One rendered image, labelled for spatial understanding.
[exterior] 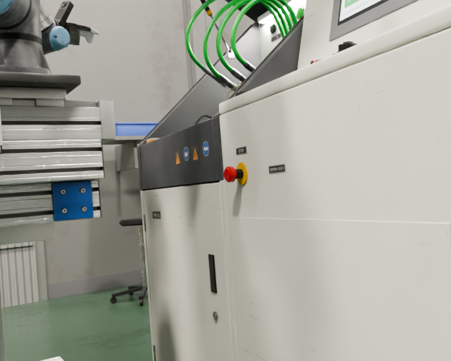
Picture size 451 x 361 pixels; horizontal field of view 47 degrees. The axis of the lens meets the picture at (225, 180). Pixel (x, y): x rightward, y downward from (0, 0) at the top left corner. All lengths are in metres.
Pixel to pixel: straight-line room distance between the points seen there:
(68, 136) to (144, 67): 3.74
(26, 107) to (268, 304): 0.67
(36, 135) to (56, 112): 0.07
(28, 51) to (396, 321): 0.91
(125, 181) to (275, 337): 3.64
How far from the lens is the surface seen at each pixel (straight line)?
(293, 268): 1.03
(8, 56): 1.21
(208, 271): 1.40
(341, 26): 1.31
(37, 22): 1.27
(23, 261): 4.41
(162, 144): 1.66
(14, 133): 1.17
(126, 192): 4.65
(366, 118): 0.83
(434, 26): 0.76
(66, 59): 4.69
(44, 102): 1.20
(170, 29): 5.13
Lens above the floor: 0.76
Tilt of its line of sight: 1 degrees up
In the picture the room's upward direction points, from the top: 4 degrees counter-clockwise
